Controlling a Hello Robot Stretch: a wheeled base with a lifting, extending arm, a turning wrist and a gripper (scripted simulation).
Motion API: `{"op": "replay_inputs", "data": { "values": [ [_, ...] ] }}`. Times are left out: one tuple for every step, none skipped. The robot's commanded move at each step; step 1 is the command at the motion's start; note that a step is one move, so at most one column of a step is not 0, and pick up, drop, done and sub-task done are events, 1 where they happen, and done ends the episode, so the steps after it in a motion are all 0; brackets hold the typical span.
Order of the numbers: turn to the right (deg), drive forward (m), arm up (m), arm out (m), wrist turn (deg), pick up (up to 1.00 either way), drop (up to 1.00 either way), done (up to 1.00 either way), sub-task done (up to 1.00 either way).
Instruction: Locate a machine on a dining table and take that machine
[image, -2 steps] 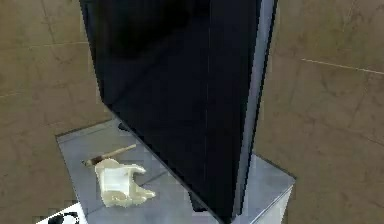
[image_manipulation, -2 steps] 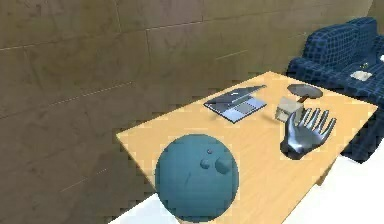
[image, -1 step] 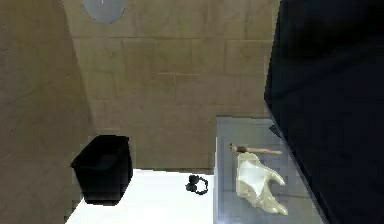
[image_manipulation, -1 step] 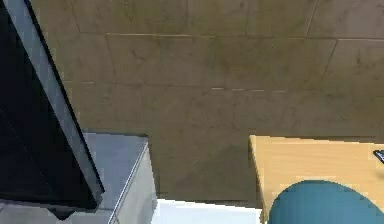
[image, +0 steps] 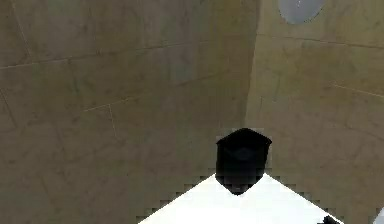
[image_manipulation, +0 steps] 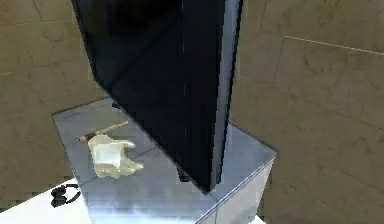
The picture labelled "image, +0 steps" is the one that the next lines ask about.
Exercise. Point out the black box-shaped machine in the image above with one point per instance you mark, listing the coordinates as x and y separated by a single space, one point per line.
242 156

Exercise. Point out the white dining table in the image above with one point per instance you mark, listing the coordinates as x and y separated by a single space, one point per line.
233 210

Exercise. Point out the small black object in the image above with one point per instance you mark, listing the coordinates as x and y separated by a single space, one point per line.
329 220

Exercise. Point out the pale grey object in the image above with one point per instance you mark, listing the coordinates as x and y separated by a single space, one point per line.
380 217

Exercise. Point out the grey oval wall mirror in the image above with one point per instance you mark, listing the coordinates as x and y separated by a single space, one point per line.
300 10

